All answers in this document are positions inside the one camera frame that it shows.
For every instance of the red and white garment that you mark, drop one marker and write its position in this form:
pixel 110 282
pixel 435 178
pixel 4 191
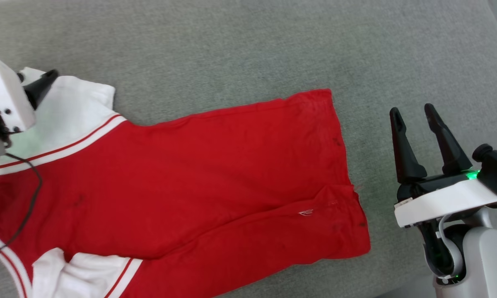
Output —
pixel 190 165

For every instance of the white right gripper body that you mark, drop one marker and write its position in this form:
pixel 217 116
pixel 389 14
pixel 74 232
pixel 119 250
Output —
pixel 443 200

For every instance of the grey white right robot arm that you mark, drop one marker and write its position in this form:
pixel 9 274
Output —
pixel 480 256

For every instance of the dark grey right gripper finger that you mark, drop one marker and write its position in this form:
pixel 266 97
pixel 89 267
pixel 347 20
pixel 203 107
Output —
pixel 404 153
pixel 447 145

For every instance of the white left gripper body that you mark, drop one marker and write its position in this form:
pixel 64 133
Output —
pixel 6 93

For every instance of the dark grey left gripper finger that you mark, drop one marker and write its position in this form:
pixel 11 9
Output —
pixel 39 87

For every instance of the grey fabric sofa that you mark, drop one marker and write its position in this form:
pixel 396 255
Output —
pixel 240 49

